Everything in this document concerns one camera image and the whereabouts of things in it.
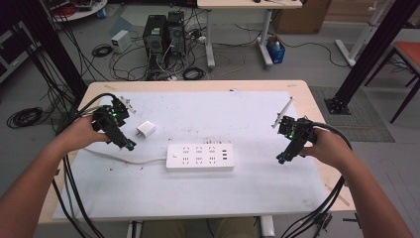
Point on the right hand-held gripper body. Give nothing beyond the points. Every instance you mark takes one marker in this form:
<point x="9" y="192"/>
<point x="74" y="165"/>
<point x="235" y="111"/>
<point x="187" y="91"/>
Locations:
<point x="295" y="128"/>

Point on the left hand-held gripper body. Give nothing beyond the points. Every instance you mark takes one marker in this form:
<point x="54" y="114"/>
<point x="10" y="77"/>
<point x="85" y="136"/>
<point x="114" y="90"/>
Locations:
<point x="109" y="118"/>

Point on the person's left hand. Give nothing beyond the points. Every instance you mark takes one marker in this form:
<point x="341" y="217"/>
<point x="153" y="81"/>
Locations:
<point x="81" y="132"/>

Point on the person's right hand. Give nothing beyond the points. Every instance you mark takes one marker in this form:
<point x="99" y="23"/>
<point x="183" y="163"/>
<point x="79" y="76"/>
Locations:
<point x="327" y="148"/>

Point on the white charger plug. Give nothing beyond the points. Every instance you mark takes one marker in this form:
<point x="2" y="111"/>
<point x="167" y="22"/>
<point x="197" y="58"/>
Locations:
<point x="146" y="129"/>

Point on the grey floor mat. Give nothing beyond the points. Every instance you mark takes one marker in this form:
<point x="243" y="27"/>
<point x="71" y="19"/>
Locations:
<point x="360" y="122"/>

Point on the white power strip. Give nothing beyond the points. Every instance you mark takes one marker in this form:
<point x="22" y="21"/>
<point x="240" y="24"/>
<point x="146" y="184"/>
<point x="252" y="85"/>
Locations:
<point x="199" y="156"/>

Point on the white table leg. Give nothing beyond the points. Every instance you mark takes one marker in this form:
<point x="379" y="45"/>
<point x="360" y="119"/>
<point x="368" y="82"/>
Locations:
<point x="267" y="227"/>
<point x="134" y="229"/>

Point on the white box device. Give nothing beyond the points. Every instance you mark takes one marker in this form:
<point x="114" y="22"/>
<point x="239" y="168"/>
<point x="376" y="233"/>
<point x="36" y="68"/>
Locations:
<point x="121" y="41"/>

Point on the blue bin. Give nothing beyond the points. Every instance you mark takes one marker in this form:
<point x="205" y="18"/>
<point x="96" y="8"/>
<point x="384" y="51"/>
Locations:
<point x="275" y="51"/>

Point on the white table mat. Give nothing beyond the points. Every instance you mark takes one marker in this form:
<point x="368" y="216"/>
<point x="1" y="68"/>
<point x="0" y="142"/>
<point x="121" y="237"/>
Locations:
<point x="214" y="191"/>

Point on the large black computer tower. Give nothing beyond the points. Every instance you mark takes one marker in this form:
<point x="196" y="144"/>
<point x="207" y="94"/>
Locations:
<point x="155" y="39"/>

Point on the black metal pillar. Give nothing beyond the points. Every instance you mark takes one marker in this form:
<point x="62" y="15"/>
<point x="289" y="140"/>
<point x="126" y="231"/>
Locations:
<point x="373" y="49"/>
<point x="52" y="43"/>

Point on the small black computer tower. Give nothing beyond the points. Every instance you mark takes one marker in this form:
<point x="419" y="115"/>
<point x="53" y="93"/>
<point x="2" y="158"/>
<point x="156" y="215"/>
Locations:
<point x="176" y="31"/>

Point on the cardboard box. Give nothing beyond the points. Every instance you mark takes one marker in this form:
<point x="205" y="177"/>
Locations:
<point x="302" y="16"/>

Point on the white metal stand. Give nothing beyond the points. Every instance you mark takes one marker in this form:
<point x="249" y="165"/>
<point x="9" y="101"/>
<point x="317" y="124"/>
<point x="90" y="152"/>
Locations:
<point x="363" y="36"/>

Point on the round white table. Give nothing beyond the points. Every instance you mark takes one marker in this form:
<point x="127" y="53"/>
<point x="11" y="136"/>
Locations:
<point x="77" y="8"/>

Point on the white-legged wooden desk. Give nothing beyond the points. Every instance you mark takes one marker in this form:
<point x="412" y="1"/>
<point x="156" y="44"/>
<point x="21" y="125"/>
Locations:
<point x="247" y="4"/>

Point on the red-topped stool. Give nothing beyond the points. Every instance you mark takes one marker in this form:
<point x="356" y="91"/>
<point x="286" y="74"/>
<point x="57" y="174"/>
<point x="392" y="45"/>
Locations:
<point x="411" y="53"/>

